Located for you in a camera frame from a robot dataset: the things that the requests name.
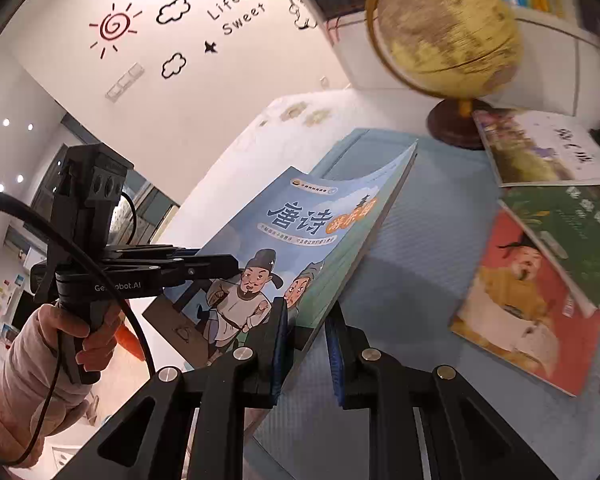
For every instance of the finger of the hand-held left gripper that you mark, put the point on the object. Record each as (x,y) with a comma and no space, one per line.
(215,266)

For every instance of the red sun wall decal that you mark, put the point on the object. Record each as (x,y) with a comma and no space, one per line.
(112,25)

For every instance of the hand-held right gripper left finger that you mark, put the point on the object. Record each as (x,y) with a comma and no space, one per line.
(280,350)

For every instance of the antique yellow desk globe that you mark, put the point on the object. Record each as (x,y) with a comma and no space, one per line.
(445,30)

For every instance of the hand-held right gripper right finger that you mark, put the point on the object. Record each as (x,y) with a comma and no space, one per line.
(334,355)

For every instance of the light blue quilted mat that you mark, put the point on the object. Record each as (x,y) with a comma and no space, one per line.
(420,220)

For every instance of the light blue poetry book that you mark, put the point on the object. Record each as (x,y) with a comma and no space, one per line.
(300,220)

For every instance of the person's left hand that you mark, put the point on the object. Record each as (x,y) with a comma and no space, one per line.
(107,335)

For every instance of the dark green insect book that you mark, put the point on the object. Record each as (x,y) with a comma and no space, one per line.
(580,230)

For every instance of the black outline cloud decal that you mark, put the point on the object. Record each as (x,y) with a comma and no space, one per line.
(163,67)

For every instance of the black star wall decal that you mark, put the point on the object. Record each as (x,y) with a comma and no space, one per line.
(211,48)

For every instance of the orange floor object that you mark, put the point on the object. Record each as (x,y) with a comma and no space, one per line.
(130,342)

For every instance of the white wall light switches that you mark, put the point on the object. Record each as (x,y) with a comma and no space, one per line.
(125,82)

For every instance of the orange-red emperor book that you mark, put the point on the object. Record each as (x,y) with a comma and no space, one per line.
(525,300)

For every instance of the white rabbit meadow book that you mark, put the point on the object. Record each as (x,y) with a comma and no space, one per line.
(545,150)

